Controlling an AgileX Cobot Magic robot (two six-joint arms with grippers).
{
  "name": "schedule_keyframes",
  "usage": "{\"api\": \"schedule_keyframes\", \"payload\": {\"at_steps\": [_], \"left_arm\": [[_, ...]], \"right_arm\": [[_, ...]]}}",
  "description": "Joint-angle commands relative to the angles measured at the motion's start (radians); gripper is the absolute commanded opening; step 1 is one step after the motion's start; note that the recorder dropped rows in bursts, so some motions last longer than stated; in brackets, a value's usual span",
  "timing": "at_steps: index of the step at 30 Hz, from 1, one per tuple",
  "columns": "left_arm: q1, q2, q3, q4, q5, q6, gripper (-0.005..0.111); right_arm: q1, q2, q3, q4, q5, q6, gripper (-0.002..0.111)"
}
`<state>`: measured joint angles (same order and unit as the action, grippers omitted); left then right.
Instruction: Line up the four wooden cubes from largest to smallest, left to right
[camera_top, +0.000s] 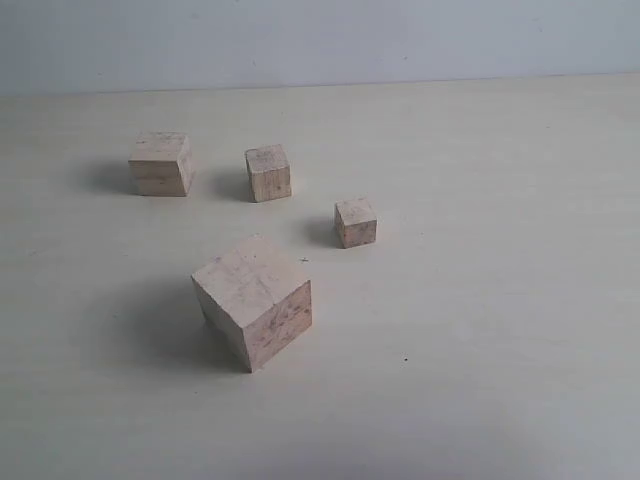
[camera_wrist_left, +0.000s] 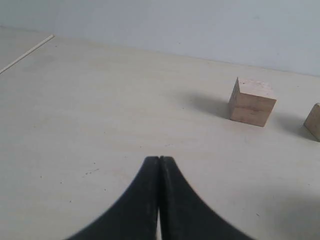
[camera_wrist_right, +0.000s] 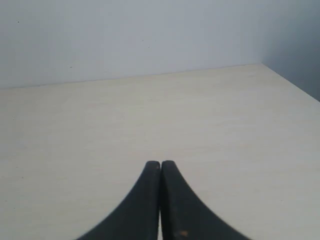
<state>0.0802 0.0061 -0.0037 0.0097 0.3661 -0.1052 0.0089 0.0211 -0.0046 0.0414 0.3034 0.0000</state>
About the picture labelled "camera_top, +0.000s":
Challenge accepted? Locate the medium small wooden cube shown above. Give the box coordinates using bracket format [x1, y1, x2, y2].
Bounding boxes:
[245, 144, 292, 203]

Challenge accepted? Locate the second largest wooden cube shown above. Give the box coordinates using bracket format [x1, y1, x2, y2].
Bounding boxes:
[128, 132, 194, 197]

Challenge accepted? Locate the smallest wooden cube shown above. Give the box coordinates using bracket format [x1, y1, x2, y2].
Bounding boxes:
[334, 197, 377, 249]

